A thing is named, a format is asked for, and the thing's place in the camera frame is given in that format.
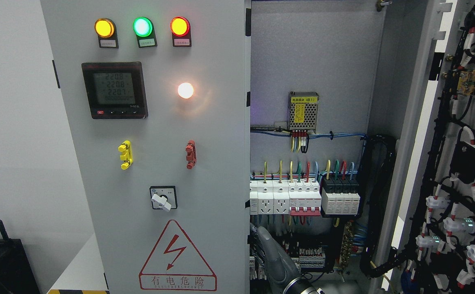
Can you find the grey robotic left hand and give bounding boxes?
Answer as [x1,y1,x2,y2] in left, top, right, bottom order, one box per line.
[249,223,302,294]

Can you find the grey cabinet door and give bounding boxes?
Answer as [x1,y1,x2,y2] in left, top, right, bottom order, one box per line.
[40,0,251,294]
[360,0,475,294]

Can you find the white socket breaker row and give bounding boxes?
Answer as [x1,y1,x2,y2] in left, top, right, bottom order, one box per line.
[249,179,322,216]

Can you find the black white surge protector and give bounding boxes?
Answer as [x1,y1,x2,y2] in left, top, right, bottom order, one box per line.
[321,176,361,217]

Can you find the red electric warning sticker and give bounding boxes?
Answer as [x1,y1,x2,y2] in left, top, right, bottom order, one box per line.
[139,219,217,292]

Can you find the red terminal connector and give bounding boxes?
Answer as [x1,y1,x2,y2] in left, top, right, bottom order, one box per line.
[185,140,197,170]

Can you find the metal mesh power supply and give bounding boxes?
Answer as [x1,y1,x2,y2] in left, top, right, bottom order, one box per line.
[287,91,319,131]

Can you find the yellow terminal connector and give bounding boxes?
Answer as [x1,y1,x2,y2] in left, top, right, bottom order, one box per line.
[118,140,133,170]

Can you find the white glowing indicator lamp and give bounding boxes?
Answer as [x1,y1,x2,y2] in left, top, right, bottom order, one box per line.
[177,82,195,99]

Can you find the black digital power meter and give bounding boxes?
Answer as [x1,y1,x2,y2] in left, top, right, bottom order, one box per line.
[81,61,148,119]

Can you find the red indicator lamp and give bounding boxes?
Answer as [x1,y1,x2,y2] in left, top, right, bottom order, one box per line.
[170,16,192,47]

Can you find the black equipment box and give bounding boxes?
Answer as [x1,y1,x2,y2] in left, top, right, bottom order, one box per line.
[0,219,40,294]

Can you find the green indicator lamp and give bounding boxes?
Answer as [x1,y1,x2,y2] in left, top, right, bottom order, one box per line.
[133,17,157,48]

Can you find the yellow indicator lamp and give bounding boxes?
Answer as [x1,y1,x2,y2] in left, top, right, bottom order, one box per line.
[94,18,119,48]

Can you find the black corrugated cable conduit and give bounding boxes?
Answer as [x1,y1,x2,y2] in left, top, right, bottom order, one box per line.
[358,135,397,278]

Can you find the white rotary selector switch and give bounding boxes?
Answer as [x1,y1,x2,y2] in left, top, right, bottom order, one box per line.
[149,185,178,212]

